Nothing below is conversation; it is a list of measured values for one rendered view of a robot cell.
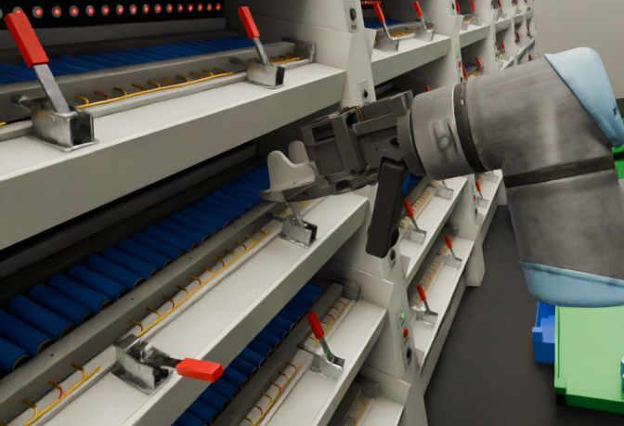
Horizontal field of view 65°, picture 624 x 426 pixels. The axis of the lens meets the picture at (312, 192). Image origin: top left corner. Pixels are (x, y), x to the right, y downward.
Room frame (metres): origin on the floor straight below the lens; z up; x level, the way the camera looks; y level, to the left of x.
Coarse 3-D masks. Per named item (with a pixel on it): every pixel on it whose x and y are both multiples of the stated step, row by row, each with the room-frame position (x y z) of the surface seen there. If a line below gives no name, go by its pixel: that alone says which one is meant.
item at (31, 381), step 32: (256, 224) 0.58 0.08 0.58; (192, 256) 0.48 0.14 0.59; (224, 256) 0.52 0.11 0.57; (160, 288) 0.43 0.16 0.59; (96, 320) 0.38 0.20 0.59; (128, 320) 0.39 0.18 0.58; (64, 352) 0.34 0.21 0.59; (96, 352) 0.36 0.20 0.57; (0, 384) 0.31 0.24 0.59; (32, 384) 0.31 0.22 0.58; (0, 416) 0.29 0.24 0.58
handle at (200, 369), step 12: (144, 348) 0.34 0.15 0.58; (144, 360) 0.34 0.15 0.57; (156, 360) 0.34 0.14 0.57; (168, 360) 0.34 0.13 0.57; (180, 360) 0.33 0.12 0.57; (192, 360) 0.33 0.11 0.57; (180, 372) 0.32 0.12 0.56; (192, 372) 0.31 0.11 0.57; (204, 372) 0.31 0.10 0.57; (216, 372) 0.31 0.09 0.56
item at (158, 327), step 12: (312, 204) 0.67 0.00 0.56; (264, 240) 0.56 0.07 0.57; (252, 252) 0.53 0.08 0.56; (240, 264) 0.51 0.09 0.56; (216, 276) 0.48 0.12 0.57; (204, 288) 0.46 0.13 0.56; (192, 300) 0.44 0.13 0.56; (180, 312) 0.42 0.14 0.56; (156, 324) 0.40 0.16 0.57; (144, 336) 0.39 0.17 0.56; (108, 360) 0.36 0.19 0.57; (96, 372) 0.34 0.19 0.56; (84, 384) 0.33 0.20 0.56; (72, 396) 0.32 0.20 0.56; (60, 408) 0.31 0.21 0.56; (36, 420) 0.30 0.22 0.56
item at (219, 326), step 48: (288, 144) 0.78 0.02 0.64; (144, 192) 0.58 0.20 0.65; (48, 240) 0.46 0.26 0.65; (336, 240) 0.63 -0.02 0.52; (192, 288) 0.47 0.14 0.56; (240, 288) 0.47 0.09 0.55; (288, 288) 0.51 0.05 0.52; (192, 336) 0.40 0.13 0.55; (240, 336) 0.43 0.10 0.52; (96, 384) 0.34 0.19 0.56; (192, 384) 0.37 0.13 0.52
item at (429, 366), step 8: (464, 280) 1.34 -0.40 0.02; (456, 288) 1.26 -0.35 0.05; (464, 288) 1.33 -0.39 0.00; (456, 296) 1.24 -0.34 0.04; (456, 304) 1.23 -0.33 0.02; (448, 312) 1.16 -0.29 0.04; (448, 320) 1.15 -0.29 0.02; (440, 328) 1.08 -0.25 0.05; (448, 328) 1.14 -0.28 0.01; (440, 336) 1.07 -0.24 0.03; (440, 344) 1.06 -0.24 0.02; (432, 352) 1.00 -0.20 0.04; (432, 360) 0.99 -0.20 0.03; (424, 368) 0.94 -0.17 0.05; (432, 368) 0.99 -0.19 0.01; (424, 376) 0.94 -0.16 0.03; (424, 384) 0.93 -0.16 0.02; (424, 392) 0.93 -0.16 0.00
